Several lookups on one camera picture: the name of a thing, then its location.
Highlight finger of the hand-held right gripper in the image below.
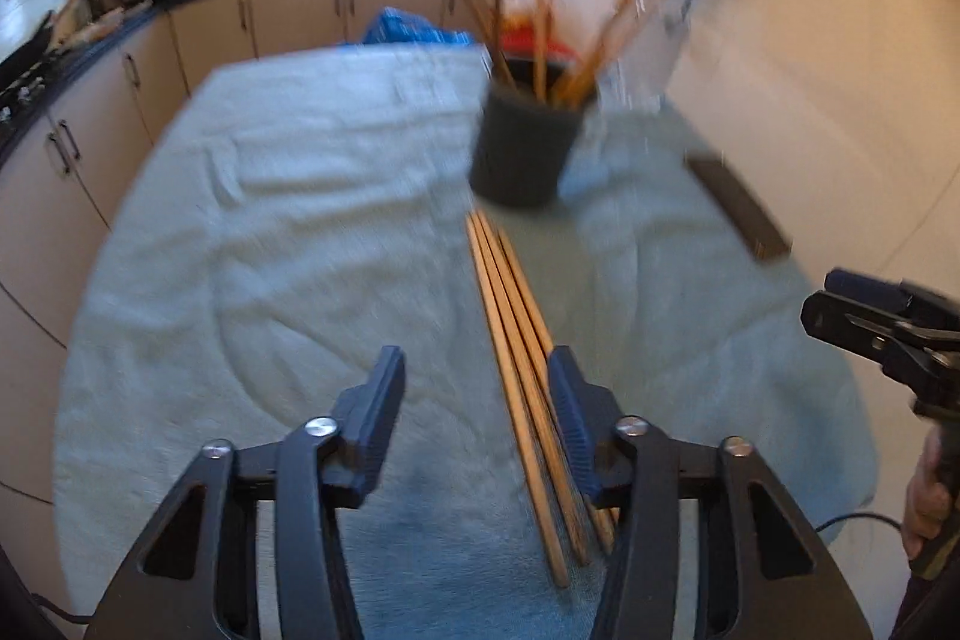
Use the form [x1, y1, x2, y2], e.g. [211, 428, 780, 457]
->
[801, 293, 897, 371]
[825, 269, 912, 315]

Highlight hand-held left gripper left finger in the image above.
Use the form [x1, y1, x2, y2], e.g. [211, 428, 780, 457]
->
[86, 345, 407, 640]

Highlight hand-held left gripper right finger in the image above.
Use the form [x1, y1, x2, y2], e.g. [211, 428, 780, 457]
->
[547, 346, 875, 640]

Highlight set of wooden chopsticks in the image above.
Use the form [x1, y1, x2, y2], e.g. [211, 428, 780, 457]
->
[420, 0, 655, 588]

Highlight grey perforated utensil holder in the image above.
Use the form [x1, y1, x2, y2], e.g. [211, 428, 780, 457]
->
[469, 51, 601, 210]

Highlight person's right hand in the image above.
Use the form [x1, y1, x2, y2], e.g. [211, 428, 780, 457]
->
[904, 434, 960, 558]

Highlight smartphone in brown clear case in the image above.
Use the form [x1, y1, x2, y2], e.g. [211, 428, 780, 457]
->
[686, 152, 792, 262]

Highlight grey-blue table cloth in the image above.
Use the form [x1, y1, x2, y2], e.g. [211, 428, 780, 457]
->
[52, 44, 878, 640]

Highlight clear plastic pitcher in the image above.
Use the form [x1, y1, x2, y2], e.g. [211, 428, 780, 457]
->
[592, 0, 702, 116]

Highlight red plastic container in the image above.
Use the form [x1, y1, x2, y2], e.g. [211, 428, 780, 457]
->
[499, 29, 571, 64]

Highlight blue plastic bag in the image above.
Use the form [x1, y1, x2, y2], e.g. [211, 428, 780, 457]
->
[364, 6, 470, 47]

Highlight beige base cabinets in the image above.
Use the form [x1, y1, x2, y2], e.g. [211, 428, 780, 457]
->
[0, 0, 496, 513]

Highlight black cable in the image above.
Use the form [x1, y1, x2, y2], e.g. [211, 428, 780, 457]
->
[30, 599, 95, 624]
[814, 511, 912, 536]

